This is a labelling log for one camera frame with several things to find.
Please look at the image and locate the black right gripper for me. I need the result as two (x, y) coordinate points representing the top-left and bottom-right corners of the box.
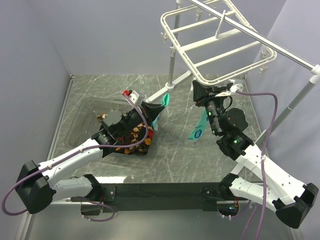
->
(192, 80), (229, 135)

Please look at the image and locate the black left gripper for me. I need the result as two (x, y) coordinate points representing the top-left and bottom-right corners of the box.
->
(117, 100), (165, 138)

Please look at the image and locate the teal patterned sock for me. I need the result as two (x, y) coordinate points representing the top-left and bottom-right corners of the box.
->
(152, 93), (170, 131)
(188, 110), (209, 141)

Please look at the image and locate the white clip sock hanger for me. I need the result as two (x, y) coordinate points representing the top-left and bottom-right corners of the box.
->
(160, 0), (277, 86)

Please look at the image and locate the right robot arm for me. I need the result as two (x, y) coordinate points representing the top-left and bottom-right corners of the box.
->
(192, 80), (319, 229)

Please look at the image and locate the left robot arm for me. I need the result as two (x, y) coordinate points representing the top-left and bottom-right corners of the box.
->
(14, 101), (166, 214)

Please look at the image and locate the brown argyle sock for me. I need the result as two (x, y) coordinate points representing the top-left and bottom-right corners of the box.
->
(115, 137), (151, 156)

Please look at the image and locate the red black argyle sock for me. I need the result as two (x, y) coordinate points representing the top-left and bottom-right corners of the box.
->
(123, 123), (154, 146)

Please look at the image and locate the silver drying rack stand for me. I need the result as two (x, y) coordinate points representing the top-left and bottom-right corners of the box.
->
(144, 0), (320, 176)

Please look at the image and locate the brown white striped sock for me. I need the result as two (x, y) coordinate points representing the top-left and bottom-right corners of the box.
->
(97, 113), (108, 123)

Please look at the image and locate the clear plastic bin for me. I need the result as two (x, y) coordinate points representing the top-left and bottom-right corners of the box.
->
(64, 97), (153, 161)

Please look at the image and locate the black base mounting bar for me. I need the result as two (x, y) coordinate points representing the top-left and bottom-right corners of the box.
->
(84, 182), (236, 212)

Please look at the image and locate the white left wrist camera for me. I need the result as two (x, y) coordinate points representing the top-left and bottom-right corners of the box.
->
(122, 90), (144, 107)

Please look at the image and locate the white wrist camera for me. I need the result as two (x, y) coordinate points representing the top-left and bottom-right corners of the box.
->
(215, 79), (244, 98)
(122, 90), (144, 107)

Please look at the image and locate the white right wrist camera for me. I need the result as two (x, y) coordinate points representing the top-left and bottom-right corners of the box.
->
(215, 79), (244, 98)

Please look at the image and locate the aluminium extrusion rail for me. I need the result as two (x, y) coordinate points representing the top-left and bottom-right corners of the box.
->
(26, 182), (291, 206)

